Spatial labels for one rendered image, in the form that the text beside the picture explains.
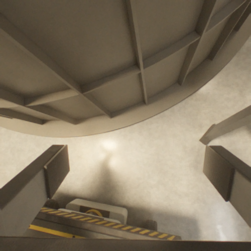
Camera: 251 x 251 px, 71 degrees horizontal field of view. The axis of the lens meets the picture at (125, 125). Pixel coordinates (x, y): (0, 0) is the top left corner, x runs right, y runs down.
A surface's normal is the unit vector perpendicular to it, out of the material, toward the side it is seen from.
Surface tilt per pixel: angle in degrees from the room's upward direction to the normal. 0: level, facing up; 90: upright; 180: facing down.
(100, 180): 0
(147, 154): 0
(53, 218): 0
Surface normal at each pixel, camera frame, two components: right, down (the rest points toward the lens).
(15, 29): 0.96, -0.25
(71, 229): -0.16, -0.15
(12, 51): 0.20, 0.96
